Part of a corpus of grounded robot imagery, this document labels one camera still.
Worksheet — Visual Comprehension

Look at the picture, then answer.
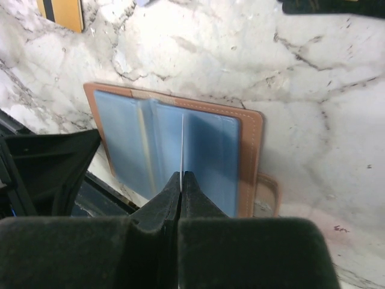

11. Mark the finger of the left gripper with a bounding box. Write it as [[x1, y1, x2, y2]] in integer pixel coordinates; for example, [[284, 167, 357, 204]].
[[1, 129, 101, 217]]

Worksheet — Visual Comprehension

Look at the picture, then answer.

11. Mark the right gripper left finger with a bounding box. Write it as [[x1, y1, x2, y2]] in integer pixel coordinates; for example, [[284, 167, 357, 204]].
[[1, 173, 181, 288]]

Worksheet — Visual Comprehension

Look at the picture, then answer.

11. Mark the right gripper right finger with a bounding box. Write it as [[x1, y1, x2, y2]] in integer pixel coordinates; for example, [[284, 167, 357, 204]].
[[177, 172, 340, 288]]

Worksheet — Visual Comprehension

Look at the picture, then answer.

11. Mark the single silver VIP card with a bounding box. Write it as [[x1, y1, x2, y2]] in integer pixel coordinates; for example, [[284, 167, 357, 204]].
[[179, 114, 185, 193]]

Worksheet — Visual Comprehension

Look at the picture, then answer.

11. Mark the pink leather card holder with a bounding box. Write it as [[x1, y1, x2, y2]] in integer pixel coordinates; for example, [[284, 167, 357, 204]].
[[84, 82, 282, 217]]

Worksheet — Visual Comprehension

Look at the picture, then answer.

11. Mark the gold credit card stack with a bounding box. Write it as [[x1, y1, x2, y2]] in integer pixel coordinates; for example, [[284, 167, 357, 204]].
[[36, 0, 84, 33]]

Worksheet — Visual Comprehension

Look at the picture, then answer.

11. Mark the single gold card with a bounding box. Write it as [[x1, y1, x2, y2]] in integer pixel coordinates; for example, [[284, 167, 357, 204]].
[[138, 107, 156, 195]]

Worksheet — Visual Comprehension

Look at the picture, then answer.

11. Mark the silver VIP card stack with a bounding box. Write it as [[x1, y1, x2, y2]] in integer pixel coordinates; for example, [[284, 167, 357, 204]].
[[136, 0, 153, 7]]

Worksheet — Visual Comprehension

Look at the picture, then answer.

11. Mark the black VIP card stack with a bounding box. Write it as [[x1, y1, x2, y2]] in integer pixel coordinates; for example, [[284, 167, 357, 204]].
[[280, 0, 384, 19]]

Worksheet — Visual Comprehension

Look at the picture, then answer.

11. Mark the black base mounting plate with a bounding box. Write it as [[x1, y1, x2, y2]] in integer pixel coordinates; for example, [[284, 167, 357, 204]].
[[1, 112, 138, 217]]

